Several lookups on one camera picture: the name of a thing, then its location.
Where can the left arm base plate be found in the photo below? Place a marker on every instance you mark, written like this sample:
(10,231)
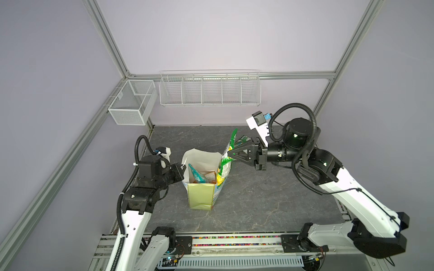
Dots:
(180,245)

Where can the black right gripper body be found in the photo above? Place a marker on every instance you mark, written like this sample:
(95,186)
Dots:
(279,154)

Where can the green Fox's candy packet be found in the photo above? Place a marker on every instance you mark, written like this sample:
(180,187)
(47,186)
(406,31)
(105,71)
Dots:
(243,139)

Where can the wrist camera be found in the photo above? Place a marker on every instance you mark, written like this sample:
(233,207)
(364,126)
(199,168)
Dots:
(259,122)
(164,152)

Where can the yellow-green Fox's candy packet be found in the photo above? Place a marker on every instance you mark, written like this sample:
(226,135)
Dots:
(226,161)

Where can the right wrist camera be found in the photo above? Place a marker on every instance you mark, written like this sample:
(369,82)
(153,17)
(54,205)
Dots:
(259,122)

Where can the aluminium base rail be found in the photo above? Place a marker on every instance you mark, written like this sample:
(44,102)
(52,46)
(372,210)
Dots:
(250,244)

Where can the white and green paper bag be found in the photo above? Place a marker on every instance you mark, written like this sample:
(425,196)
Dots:
(201,196)

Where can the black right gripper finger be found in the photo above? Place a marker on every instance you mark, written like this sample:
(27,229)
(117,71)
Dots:
(253,162)
(246,150)

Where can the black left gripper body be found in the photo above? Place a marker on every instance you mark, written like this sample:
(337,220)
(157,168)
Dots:
(169,176)

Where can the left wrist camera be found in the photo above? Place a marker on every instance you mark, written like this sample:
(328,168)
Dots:
(164,152)

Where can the orange Fox's candy packet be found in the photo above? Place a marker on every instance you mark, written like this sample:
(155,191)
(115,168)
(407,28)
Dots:
(211,177)

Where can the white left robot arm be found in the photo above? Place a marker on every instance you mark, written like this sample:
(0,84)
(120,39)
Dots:
(153,173)

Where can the long white wire shelf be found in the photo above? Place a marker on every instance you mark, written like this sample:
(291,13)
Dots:
(210,88)

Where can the teal Fox's candy packet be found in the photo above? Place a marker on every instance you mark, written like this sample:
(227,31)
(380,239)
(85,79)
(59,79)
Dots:
(198,177)

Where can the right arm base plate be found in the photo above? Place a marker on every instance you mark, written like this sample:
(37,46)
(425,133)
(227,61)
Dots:
(291,244)

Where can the small white mesh basket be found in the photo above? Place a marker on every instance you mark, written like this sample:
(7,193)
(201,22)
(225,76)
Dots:
(134,102)

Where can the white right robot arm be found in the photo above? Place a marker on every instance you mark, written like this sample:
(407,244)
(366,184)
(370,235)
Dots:
(376,230)

